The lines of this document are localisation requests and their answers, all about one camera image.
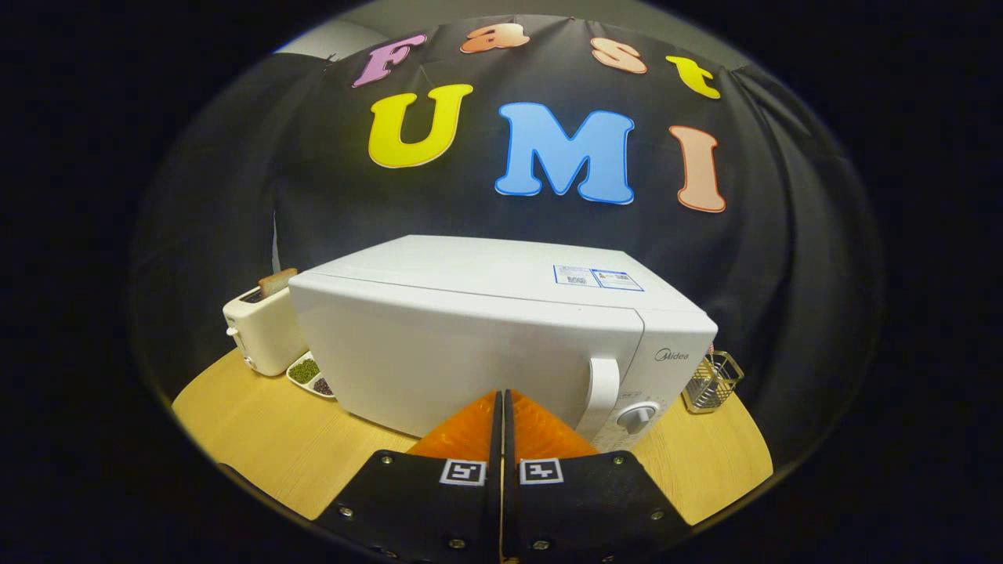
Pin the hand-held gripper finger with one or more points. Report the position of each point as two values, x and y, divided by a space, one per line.
511 509
497 509

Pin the white microwave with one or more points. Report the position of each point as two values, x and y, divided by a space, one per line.
439 345

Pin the white divided bean dish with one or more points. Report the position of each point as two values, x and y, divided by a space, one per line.
307 372

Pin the white toaster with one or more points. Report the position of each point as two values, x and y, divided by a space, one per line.
262 337

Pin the brown toast slice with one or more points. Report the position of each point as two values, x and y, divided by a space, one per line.
278 282

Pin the black backdrop cloth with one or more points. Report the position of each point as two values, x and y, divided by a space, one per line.
783 274

